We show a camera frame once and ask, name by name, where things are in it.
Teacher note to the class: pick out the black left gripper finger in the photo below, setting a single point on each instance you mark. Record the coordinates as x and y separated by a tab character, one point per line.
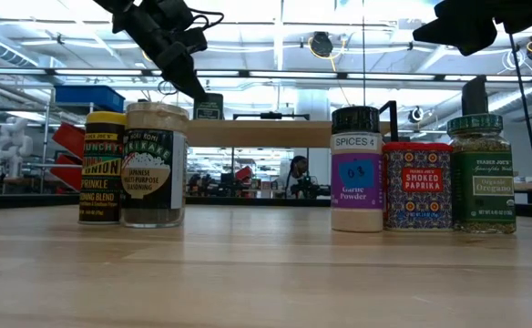
184	75

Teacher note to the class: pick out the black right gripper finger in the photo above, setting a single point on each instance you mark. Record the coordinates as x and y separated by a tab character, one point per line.
466	34

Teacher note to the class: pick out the furikake seasoning jar tan lid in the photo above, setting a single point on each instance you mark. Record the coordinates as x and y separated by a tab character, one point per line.
154	173

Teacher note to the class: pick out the chili onion jar yellow lid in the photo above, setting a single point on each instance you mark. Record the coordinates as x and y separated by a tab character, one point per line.
102	168

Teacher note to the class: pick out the oregano jar green lid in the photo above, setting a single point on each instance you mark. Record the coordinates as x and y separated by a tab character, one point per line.
482	182

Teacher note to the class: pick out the smoked paprika tin red lid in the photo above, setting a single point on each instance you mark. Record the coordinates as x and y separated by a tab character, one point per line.
418	187

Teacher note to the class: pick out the garlic powder jar purple label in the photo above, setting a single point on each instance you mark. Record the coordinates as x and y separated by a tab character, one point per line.
357	182

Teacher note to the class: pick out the dark green spice tin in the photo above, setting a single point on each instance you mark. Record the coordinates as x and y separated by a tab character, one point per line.
211	110

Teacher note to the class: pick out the blue storage bin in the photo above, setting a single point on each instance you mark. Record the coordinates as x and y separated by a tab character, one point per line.
90	98

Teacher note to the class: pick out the red storage bin rack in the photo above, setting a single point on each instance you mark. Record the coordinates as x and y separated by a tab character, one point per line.
68	136

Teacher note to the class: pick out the person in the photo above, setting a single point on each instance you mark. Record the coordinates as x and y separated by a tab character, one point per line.
298	175

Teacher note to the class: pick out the white robot figure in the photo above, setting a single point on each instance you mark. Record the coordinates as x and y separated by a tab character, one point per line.
13	146

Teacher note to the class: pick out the wooden shelf with black frame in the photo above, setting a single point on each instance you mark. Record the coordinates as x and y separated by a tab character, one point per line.
257	134

